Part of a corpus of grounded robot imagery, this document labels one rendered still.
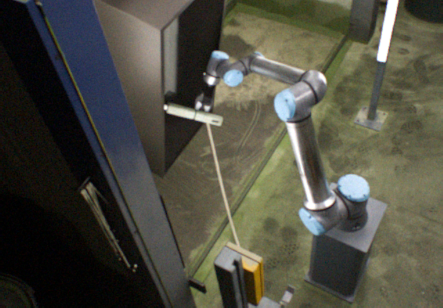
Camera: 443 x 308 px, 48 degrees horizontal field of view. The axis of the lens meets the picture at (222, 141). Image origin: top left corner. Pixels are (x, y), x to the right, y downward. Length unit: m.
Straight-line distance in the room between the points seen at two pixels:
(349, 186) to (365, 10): 2.23
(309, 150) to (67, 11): 1.23
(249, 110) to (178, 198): 0.94
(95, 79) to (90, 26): 0.15
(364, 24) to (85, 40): 3.36
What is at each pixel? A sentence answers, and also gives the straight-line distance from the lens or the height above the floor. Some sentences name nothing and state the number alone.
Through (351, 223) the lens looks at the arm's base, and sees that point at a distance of 2.54.
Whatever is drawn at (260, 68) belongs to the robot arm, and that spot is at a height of 1.23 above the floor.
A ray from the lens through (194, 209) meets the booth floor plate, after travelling 3.37.
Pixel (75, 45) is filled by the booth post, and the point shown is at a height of 2.11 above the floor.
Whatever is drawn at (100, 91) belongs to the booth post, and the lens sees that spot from 1.43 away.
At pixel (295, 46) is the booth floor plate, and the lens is 4.42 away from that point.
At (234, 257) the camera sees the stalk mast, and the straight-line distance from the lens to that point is 1.38.
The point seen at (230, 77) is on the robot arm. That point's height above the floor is 1.18.
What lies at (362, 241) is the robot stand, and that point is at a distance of 2.57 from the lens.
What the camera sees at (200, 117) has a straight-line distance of 2.70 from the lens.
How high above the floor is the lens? 2.87
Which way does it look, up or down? 50 degrees down
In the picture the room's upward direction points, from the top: 8 degrees counter-clockwise
